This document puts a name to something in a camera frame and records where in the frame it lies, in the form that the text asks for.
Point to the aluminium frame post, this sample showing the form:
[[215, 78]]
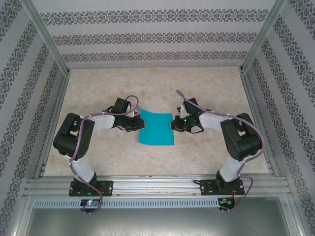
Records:
[[260, 37], [48, 37]]

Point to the long aluminium mounting rail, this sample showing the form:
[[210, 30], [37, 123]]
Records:
[[157, 186]]

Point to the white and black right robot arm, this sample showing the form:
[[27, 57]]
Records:
[[231, 169]]

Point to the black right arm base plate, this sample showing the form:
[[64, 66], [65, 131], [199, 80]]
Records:
[[206, 188]]

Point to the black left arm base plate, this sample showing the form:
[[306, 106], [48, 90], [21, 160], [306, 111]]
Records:
[[107, 188]]

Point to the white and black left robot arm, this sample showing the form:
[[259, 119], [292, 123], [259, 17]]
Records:
[[83, 169]]

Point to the controller board with LEDs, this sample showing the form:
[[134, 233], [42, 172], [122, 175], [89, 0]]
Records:
[[225, 202]]

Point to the aluminium table side rail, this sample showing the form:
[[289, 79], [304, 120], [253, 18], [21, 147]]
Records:
[[53, 118], [255, 105]]

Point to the grey metal panel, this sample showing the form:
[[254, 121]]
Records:
[[157, 223]]

